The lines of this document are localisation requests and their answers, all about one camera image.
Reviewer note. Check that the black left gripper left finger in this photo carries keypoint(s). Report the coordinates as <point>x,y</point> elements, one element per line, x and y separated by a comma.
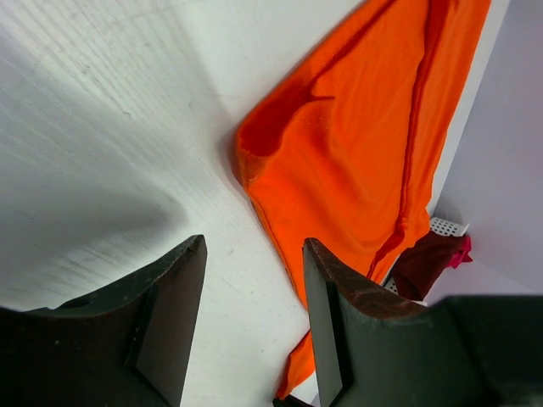
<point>126,344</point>

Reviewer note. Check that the orange t shirt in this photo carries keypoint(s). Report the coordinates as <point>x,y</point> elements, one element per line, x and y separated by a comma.
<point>346,147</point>

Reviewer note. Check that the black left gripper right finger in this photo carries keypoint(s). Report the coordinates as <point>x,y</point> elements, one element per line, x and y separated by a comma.
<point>374,348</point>

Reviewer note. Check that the pink magenta t shirt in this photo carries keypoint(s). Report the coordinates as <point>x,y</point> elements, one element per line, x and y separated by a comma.
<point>463,254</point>

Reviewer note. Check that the white perforated laundry basket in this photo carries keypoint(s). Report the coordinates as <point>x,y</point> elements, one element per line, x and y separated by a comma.
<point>441,227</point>

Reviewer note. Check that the maroon t shirt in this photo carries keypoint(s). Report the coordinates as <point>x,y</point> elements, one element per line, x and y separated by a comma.
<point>417,269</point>

